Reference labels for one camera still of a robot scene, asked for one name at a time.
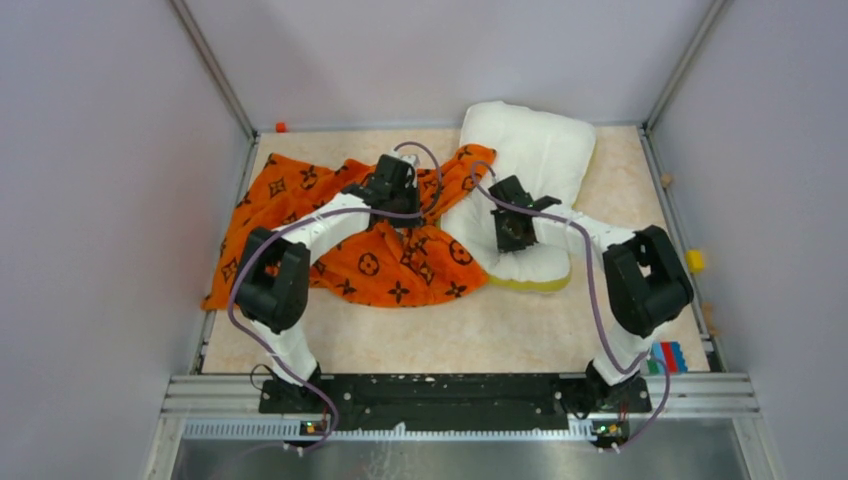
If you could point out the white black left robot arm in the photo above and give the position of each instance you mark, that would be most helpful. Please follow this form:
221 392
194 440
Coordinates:
271 287

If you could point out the orange patterned pillowcase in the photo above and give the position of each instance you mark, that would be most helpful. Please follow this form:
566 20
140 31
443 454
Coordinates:
379 267

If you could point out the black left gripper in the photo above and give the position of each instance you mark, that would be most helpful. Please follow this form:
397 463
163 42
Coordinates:
412 190

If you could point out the white pillow yellow edge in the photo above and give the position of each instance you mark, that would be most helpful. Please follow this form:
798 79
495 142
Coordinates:
549 154

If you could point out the aluminium front rail frame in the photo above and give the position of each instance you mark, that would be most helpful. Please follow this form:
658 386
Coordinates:
226 407

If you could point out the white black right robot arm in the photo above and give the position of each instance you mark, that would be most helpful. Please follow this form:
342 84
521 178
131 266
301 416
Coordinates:
636 281

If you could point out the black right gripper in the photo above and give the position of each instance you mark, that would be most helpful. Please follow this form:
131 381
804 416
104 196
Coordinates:
506 245

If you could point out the tan wooden piece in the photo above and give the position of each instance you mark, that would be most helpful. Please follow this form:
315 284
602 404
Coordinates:
707 309

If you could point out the yellow toy block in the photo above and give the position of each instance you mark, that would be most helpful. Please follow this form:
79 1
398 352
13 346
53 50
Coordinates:
695 260

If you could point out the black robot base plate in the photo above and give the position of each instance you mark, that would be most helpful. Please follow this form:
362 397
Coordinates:
452 403

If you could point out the multicolour toy brick stack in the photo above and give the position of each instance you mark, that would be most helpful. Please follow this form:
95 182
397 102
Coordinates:
670 353

